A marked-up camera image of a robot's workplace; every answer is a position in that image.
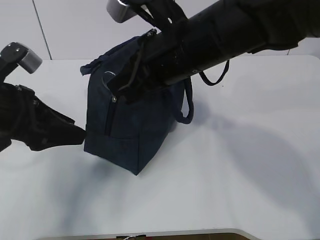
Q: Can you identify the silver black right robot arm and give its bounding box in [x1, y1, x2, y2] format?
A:
[107, 0, 320, 102]

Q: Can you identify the navy blue lunch bag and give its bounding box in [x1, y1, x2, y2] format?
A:
[80, 31, 194, 175]

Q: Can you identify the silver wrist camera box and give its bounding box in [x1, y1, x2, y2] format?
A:
[106, 0, 137, 24]
[0, 42, 43, 75]

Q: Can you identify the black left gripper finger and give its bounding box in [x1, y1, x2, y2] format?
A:
[24, 99, 86, 152]

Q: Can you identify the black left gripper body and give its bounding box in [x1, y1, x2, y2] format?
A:
[0, 83, 38, 152]

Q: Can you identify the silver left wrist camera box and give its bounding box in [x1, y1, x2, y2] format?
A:
[0, 42, 43, 75]

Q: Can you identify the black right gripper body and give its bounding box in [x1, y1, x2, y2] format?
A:
[107, 19, 225, 103]

